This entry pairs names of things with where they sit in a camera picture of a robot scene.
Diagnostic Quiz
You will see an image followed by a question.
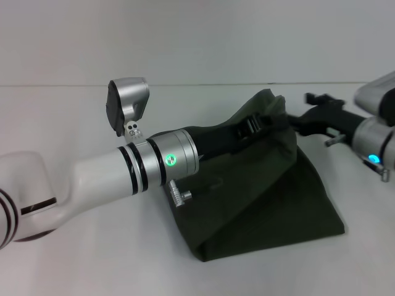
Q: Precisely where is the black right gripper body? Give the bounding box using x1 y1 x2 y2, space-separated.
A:
288 102 362 140

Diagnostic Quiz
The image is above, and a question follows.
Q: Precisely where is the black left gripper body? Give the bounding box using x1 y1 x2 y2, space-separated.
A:
192 120 245 162

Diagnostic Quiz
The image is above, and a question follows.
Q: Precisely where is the dark green shirt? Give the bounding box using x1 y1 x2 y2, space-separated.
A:
166 88 346 255

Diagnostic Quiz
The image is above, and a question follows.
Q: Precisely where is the ribbed silver right elbow plug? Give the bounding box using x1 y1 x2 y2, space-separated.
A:
375 166 390 183

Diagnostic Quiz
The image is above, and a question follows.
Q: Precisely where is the ribbed silver left elbow plug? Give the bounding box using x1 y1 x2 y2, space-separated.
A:
167 179 194 205

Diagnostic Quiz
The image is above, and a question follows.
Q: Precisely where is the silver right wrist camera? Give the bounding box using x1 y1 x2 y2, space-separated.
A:
353 70 395 128

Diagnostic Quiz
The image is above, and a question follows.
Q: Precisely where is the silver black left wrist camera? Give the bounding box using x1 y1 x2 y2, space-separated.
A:
104 76 149 145

